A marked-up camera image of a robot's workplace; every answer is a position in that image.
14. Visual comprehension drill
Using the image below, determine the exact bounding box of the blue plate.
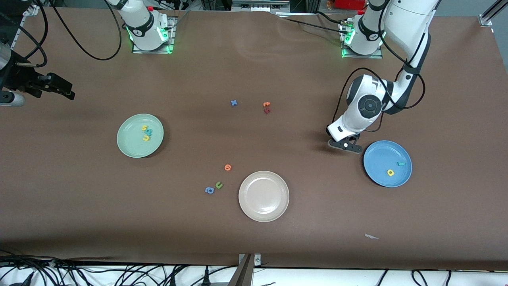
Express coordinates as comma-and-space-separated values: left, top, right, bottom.
363, 140, 413, 188

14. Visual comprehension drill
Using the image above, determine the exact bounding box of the green plate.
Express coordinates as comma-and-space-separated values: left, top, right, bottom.
117, 114, 164, 158

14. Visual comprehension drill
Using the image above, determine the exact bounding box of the beige plate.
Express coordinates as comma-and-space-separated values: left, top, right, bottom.
238, 171, 290, 222

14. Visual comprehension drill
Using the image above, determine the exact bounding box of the brown table cover sheet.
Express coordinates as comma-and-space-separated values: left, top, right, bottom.
0, 6, 508, 271

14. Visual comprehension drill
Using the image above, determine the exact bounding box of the red box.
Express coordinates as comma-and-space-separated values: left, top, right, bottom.
333, 0, 368, 10

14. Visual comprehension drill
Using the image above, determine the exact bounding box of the grey device box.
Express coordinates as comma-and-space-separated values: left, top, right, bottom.
232, 0, 290, 12

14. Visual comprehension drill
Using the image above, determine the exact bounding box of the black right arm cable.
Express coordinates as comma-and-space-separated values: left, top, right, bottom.
0, 0, 122, 68

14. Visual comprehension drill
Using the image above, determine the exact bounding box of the aluminium frame profile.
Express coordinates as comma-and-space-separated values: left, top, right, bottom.
10, 5, 40, 52
478, 0, 508, 27

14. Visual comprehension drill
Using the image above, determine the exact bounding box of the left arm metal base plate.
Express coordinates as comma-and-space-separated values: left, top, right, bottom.
341, 22, 384, 59

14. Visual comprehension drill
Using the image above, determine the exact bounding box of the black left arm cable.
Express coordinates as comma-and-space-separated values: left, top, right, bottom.
335, 0, 426, 134

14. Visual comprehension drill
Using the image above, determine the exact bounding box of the black cable to arm base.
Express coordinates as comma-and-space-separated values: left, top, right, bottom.
274, 11, 350, 33

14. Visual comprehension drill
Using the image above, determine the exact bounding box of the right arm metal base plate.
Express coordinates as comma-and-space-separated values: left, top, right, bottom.
132, 16, 175, 54

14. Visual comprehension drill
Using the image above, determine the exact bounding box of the grey metal bracket plate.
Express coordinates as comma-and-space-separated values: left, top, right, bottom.
239, 253, 262, 267

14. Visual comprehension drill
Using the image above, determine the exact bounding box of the looped black floor cable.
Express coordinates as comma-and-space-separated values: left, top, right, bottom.
411, 269, 430, 286

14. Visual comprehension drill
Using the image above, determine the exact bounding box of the grey metal post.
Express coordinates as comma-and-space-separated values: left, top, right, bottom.
228, 254, 254, 286

